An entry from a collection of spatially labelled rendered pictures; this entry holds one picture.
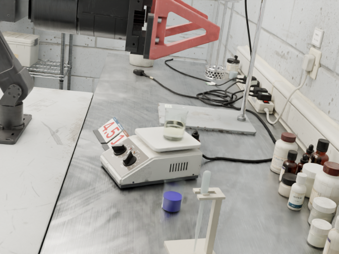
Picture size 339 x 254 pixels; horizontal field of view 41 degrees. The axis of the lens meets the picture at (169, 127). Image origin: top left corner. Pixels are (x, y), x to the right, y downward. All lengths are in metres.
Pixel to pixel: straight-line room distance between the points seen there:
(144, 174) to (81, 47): 2.56
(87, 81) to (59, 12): 3.02
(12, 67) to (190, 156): 0.49
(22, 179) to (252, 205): 0.49
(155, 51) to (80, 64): 3.04
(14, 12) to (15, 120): 0.73
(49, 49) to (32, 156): 2.46
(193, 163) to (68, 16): 0.59
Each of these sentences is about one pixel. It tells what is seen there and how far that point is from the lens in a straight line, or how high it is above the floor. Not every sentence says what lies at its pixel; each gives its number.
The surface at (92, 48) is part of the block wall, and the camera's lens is 3.48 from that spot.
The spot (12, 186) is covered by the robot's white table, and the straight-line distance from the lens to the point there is 0.98.
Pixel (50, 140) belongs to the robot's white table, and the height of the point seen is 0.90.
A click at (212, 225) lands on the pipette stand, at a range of 0.78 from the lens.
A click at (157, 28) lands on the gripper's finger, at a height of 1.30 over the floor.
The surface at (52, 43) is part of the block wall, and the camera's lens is 3.52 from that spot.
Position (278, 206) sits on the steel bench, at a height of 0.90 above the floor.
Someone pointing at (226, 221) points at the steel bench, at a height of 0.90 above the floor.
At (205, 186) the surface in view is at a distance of 0.73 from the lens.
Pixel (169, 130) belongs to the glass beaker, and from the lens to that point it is 1.01.
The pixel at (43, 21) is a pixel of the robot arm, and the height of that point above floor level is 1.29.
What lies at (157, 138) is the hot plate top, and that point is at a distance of 1.03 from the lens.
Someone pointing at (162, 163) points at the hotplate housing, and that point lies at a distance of 0.99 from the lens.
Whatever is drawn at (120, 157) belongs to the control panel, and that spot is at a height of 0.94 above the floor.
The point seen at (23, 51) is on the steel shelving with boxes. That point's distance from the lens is 3.23.
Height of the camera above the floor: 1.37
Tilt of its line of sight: 20 degrees down
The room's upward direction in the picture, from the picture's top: 7 degrees clockwise
